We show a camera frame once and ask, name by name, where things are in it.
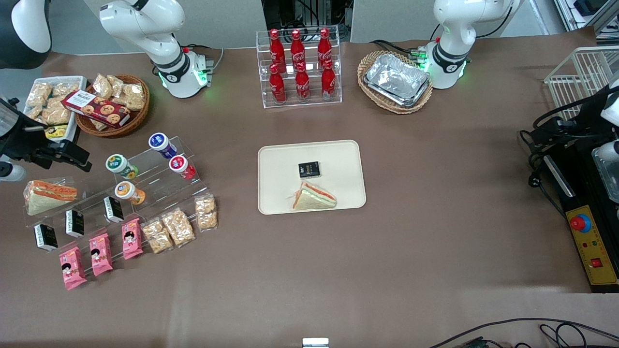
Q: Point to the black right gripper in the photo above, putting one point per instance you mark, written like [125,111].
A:
[22,141]

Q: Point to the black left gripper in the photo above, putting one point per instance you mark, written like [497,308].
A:
[583,123]

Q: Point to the green cap gum bottle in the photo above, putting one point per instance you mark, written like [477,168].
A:
[120,166]

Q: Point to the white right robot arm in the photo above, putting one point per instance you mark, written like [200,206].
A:
[145,24]

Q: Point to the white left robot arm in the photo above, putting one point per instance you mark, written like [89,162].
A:
[454,29]

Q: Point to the white rectangular snack tray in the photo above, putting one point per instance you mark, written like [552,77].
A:
[72,123]

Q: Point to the clear acrylic stepped gum stand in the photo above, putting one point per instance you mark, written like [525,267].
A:
[157,181]

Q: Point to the blue cap gum bottle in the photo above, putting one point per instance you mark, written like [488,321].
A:
[161,144]

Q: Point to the silver foil food tray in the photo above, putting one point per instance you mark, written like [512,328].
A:
[396,78]

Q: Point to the beige plastic serving tray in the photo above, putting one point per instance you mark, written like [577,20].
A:
[280,188]

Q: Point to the yellow snack pack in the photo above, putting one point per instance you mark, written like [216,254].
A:
[56,131]

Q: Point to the clear bag of rice crackers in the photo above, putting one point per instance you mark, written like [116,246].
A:
[65,89]
[57,115]
[34,112]
[38,94]

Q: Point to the large wrapped triangle sandwich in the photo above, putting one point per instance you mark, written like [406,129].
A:
[48,198]

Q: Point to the clear acrylic stepped snack stand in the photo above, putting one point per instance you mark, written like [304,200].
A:
[92,193]

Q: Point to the clear bag of puffed snack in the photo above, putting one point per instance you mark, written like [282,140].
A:
[134,96]
[99,124]
[117,87]
[102,86]

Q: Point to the dark red cookie box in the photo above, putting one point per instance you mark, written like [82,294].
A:
[96,108]

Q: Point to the clear plastic box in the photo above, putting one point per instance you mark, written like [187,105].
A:
[609,181]

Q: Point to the black white drink carton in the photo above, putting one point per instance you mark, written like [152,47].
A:
[75,223]
[113,210]
[46,237]

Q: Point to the round brown wicker basket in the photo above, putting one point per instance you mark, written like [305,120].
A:
[138,118]

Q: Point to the red emergency stop button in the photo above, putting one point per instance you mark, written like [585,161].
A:
[579,223]

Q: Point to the pink snack pack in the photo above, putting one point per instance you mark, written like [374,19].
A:
[72,268]
[132,239]
[101,254]

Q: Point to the black control box yellow panel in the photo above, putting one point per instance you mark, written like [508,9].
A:
[597,241]

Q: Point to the clear bag of nut brittle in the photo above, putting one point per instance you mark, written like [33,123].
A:
[206,212]
[178,227]
[157,236]

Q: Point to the light oval wicker basket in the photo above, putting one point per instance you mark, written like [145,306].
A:
[387,107]

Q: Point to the clear acrylic bottle rack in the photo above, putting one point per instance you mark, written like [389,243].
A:
[263,72]

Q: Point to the red cola bottle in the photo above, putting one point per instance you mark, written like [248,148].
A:
[277,87]
[302,84]
[324,46]
[297,48]
[276,48]
[328,82]

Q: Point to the small electronic board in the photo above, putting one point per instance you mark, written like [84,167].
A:
[478,343]

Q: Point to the flat black snack box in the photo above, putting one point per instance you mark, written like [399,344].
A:
[309,169]

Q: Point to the small wrapped triangle sandwich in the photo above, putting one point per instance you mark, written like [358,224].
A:
[312,199]

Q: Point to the small silver metal block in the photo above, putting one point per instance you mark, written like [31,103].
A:
[315,342]

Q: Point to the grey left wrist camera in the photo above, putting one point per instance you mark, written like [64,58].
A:
[607,151]

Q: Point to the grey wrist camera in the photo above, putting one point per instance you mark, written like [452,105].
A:
[607,151]
[10,173]

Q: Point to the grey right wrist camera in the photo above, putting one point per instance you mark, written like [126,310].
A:
[10,173]

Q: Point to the aluminium frame shelf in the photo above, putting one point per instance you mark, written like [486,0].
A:
[587,14]

